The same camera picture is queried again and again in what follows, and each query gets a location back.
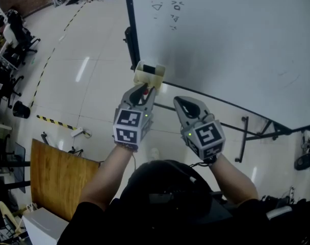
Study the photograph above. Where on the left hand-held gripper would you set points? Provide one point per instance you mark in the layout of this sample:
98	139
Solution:
125	134

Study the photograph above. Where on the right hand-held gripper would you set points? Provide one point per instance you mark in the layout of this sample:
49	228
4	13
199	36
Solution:
208	136

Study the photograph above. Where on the person's left forearm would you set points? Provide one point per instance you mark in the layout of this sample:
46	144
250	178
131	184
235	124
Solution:
104	175

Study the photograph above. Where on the person's right forearm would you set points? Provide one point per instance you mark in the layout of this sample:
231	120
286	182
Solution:
234	180

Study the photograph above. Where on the whiteboard on black stand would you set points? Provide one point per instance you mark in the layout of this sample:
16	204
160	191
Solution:
221	34

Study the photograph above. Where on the white box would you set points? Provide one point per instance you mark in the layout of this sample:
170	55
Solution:
42	228

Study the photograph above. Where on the person's white shoe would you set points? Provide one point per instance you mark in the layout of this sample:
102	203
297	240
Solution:
154	154

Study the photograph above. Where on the white power strip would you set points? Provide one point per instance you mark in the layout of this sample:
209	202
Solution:
76	132

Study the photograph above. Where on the short yellow black tape strip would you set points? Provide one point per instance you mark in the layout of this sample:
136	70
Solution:
53	121

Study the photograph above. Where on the long yellow black tape line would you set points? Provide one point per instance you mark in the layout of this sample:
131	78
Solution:
45	68

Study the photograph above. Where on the wooden table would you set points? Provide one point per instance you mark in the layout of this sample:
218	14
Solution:
58	175

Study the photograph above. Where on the black trash bin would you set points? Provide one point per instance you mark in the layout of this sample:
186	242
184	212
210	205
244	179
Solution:
21	110

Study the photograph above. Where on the black round device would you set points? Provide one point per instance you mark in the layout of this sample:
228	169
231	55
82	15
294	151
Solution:
304	161

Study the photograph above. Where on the striped white bag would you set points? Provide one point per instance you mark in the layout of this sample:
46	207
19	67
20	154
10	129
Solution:
57	1

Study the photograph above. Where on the silver metal tube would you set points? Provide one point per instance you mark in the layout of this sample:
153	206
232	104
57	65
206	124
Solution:
278	212

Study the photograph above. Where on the person's black shirt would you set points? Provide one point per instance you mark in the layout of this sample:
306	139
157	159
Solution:
88	226

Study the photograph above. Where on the black monitor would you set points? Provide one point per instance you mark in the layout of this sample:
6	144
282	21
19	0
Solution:
20	167

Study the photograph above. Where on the cream plastic chair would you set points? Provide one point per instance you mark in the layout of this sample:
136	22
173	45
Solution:
9	218

